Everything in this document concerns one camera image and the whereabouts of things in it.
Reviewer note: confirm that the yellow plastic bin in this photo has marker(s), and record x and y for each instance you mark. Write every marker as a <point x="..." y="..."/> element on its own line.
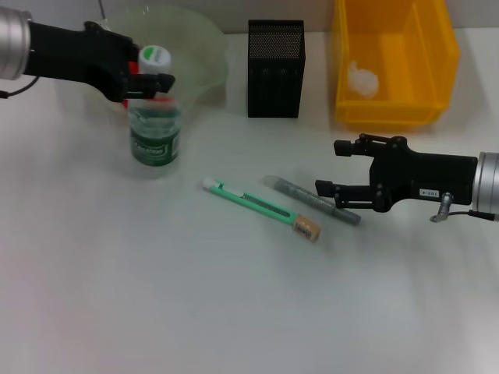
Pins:
<point x="413" y="78"/>

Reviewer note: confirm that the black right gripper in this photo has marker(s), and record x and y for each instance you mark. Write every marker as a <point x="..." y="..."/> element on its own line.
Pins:
<point x="421" y="175"/>

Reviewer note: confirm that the tan eraser block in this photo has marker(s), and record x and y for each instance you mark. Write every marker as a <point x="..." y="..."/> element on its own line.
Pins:
<point x="307" y="230"/>

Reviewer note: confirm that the green glass fruit plate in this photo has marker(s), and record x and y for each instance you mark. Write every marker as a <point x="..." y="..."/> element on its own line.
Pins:
<point x="199" y="58"/>

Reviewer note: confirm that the white paper ball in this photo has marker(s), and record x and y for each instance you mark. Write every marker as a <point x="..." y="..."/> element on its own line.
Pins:
<point x="363" y="80"/>

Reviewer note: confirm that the green white pen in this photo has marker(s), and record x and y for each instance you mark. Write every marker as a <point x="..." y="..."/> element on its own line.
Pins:
<point x="249" y="200"/>

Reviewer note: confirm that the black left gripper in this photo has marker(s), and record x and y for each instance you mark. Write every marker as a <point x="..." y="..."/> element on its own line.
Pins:
<point x="78" y="58"/>

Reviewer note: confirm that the grey marker pen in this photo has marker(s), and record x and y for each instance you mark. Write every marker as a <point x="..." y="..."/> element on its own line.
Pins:
<point x="296" y="191"/>

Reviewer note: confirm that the clear green-label water bottle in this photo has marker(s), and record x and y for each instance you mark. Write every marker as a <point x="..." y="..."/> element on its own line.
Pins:
<point x="154" y="148"/>

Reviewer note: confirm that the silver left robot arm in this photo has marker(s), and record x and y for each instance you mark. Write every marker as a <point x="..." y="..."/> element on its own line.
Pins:
<point x="13" y="44"/>

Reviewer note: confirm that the red orange fruit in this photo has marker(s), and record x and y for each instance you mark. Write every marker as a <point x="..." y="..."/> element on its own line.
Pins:
<point x="133" y="68"/>

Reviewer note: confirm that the black mesh pen holder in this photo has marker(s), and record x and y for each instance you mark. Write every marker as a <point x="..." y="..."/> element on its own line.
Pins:
<point x="274" y="70"/>

